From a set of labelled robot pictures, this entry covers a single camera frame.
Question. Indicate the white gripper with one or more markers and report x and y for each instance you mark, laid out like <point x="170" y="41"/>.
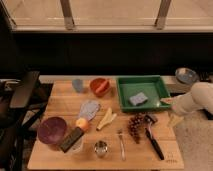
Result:
<point x="179" y="104"/>

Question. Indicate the blue-grey sponge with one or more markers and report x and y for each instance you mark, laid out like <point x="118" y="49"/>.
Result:
<point x="138" y="99"/>

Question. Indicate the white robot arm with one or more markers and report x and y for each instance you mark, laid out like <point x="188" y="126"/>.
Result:
<point x="199" y="97"/>

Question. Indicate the small metal cup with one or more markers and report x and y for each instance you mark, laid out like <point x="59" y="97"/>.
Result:
<point x="101" y="148"/>

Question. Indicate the small blue cup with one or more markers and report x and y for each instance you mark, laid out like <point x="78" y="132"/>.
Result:
<point x="78" y="85"/>

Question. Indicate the green plastic tray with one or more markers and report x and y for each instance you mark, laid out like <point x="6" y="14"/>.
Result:
<point x="152" y="86"/>

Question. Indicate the grey-blue plate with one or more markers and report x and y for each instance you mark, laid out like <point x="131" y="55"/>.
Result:
<point x="186" y="75"/>

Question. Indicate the bunch of dark grapes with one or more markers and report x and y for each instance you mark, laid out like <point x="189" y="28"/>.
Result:
<point x="134" y="125"/>

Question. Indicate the silver fork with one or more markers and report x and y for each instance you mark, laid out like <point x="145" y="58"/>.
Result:
<point x="120" y="136"/>

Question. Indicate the yellow banana piece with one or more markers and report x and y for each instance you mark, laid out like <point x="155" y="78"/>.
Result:
<point x="107" y="119"/>

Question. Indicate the orange carrot in bowl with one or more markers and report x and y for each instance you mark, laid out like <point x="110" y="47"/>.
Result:
<point x="102" y="86"/>

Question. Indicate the orange-red bowl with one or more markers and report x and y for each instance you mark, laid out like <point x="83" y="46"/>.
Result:
<point x="95" y="83"/>

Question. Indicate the blue-grey cloth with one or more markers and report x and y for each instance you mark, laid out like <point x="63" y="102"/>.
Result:
<point x="88" y="109"/>

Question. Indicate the orange fruit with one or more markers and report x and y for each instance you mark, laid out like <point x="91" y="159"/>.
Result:
<point x="82" y="123"/>

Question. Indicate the dark rectangular block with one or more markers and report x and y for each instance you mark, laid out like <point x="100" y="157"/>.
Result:
<point x="71" y="139"/>

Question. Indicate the clear plastic container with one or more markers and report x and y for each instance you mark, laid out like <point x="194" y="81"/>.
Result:
<point x="77" y="147"/>

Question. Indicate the purple bowl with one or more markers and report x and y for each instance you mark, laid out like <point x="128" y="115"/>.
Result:
<point x="52" y="130"/>

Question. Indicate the black chair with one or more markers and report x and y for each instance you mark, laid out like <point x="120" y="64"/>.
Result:
<point x="22" y="102"/>

